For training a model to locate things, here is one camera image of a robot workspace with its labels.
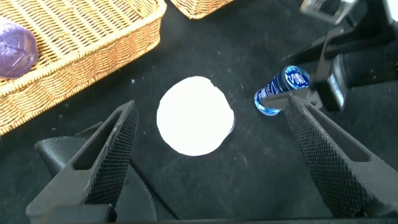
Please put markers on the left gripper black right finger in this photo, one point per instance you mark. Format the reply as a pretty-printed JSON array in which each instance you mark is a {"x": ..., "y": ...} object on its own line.
[{"x": 342, "y": 174}]

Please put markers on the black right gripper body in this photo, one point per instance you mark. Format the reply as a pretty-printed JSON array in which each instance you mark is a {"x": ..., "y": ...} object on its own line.
[{"x": 332, "y": 68}]

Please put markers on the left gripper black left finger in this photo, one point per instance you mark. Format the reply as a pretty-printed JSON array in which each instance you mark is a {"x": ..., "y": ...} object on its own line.
[{"x": 105, "y": 168}]

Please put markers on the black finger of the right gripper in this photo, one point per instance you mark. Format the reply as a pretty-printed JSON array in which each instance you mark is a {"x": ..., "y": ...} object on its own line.
[
  {"x": 276, "y": 101},
  {"x": 308, "y": 53}
]

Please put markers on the small bottle blue lid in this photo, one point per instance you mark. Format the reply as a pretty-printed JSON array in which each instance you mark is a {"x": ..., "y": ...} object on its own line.
[{"x": 280, "y": 84}]

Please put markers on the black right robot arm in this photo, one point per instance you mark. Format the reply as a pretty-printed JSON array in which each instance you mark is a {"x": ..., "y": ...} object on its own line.
[{"x": 373, "y": 62}]

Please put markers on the black table cloth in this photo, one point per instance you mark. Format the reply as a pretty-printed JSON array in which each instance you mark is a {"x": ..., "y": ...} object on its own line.
[{"x": 248, "y": 171}]

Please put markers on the white round lid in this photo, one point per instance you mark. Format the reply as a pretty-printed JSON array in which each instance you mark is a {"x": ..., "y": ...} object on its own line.
[{"x": 194, "y": 115}]

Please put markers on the pink purple cylinder bottle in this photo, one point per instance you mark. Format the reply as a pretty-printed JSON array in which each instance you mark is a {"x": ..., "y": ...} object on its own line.
[{"x": 15, "y": 49}]

